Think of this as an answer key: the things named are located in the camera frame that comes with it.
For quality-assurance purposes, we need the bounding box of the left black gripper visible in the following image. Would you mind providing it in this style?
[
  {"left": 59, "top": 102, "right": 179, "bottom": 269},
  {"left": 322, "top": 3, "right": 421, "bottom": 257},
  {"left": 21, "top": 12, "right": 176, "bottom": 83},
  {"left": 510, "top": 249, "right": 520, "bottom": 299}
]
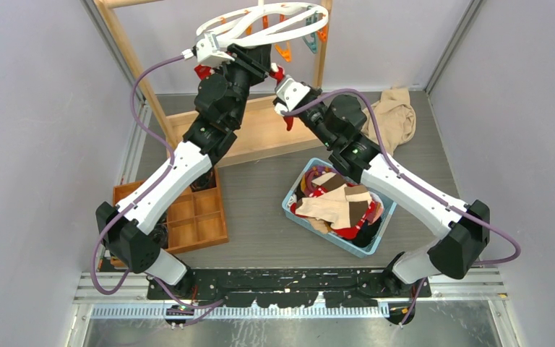
[{"left": 212, "top": 43, "right": 270, "bottom": 127}]

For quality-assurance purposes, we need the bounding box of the white round clip hanger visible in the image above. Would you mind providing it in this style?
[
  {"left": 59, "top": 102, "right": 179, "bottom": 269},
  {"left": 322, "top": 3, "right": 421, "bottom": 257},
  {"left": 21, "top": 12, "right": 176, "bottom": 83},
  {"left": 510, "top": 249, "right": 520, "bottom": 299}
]
[{"left": 196, "top": 1, "right": 330, "bottom": 49}]

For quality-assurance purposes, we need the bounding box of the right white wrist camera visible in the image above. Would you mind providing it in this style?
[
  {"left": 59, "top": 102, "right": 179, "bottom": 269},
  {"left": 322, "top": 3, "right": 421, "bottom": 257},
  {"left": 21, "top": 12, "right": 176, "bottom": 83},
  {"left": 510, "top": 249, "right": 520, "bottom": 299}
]
[{"left": 274, "top": 75, "right": 311, "bottom": 116}]

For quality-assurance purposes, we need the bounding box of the blue plastic basket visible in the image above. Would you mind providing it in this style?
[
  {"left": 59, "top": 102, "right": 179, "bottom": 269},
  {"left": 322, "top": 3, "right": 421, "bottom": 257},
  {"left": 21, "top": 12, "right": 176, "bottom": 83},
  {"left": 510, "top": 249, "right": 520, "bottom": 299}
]
[{"left": 281, "top": 184, "right": 397, "bottom": 258}]

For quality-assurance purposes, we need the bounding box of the beige cloth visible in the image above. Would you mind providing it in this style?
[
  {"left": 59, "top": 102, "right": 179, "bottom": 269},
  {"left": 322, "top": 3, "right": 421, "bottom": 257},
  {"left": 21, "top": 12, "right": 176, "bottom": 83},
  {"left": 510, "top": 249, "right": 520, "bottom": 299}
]
[{"left": 371, "top": 88, "right": 416, "bottom": 156}]

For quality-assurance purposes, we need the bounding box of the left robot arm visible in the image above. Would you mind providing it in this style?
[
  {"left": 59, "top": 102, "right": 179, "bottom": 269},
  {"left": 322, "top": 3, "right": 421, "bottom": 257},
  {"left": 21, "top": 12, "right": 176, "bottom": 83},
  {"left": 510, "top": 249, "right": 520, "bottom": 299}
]
[{"left": 95, "top": 44, "right": 272, "bottom": 299}]

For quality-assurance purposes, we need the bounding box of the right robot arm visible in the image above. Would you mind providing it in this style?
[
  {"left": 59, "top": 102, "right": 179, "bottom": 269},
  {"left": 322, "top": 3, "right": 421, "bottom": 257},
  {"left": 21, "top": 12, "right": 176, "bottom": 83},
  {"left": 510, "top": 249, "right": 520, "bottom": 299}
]
[{"left": 282, "top": 85, "right": 489, "bottom": 297}]

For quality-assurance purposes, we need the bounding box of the wooden compartment tray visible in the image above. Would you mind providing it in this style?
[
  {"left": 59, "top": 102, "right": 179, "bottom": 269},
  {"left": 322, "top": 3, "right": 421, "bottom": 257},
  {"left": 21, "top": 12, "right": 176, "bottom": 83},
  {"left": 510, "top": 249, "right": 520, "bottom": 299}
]
[{"left": 110, "top": 167, "right": 230, "bottom": 267}]

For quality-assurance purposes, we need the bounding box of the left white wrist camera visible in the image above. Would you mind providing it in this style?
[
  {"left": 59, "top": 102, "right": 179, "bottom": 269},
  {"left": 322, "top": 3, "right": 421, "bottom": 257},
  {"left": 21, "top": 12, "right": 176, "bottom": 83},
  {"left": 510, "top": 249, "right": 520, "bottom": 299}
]
[{"left": 194, "top": 33, "right": 235, "bottom": 68}]

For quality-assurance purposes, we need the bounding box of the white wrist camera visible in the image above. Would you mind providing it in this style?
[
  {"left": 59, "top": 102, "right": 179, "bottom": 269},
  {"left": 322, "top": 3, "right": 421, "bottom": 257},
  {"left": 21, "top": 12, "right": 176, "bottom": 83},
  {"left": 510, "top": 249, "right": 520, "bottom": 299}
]
[
  {"left": 194, "top": 33, "right": 235, "bottom": 68},
  {"left": 274, "top": 75, "right": 311, "bottom": 116}
]

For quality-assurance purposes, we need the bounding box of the teal clothes peg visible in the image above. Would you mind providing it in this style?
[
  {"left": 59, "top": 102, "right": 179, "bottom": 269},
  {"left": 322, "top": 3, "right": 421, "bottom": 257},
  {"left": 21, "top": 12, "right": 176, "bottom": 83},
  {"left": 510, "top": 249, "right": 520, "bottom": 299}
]
[{"left": 302, "top": 12, "right": 319, "bottom": 54}]

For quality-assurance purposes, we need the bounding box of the purple cable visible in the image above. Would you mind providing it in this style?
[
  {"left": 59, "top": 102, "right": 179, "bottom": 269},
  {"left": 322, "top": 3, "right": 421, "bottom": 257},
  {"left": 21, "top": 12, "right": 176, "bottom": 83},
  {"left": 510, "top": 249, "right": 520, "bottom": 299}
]
[
  {"left": 90, "top": 53, "right": 194, "bottom": 296},
  {"left": 282, "top": 88, "right": 522, "bottom": 267}
]

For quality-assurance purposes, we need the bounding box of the orange clothes peg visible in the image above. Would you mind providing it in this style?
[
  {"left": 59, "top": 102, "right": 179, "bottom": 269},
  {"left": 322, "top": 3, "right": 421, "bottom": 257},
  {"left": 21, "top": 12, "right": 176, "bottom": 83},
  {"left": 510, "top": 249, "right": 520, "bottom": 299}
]
[{"left": 275, "top": 41, "right": 292, "bottom": 62}]

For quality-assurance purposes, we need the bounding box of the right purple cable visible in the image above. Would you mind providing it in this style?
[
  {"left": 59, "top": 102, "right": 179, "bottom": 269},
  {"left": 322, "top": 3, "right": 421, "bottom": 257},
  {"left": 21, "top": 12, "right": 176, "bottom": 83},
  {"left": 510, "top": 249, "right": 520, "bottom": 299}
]
[{"left": 282, "top": 88, "right": 522, "bottom": 267}]

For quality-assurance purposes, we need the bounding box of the beige sock in basket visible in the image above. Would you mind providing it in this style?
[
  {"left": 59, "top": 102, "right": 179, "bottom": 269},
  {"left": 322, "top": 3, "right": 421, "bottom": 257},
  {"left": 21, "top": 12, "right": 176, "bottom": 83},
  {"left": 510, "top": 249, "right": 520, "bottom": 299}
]
[{"left": 295, "top": 184, "right": 373, "bottom": 229}]

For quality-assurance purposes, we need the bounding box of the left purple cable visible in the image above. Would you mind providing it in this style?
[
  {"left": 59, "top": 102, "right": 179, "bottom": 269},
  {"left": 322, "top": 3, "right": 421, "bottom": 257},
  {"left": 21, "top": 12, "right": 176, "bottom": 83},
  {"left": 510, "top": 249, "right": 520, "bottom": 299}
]
[{"left": 90, "top": 53, "right": 194, "bottom": 296}]

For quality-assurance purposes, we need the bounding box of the wooden hanger stand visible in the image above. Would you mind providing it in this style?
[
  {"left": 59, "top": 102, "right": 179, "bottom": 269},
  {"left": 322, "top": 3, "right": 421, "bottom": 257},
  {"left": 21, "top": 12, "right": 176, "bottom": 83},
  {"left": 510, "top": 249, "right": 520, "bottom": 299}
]
[{"left": 95, "top": 1, "right": 333, "bottom": 167}]

